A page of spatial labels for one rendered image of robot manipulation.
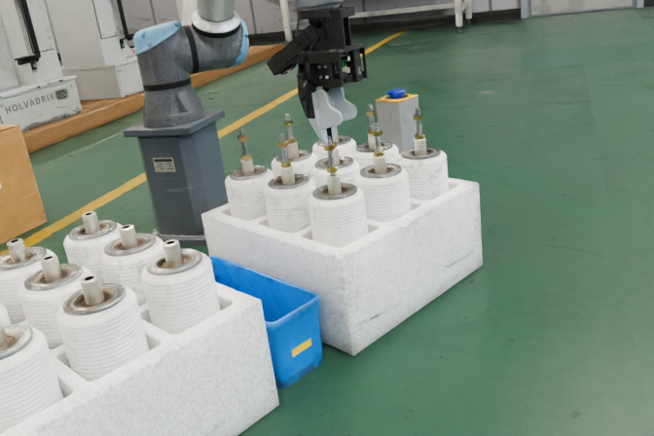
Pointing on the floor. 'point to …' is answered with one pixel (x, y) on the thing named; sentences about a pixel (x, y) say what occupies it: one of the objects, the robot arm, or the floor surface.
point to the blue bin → (280, 318)
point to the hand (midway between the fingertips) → (324, 134)
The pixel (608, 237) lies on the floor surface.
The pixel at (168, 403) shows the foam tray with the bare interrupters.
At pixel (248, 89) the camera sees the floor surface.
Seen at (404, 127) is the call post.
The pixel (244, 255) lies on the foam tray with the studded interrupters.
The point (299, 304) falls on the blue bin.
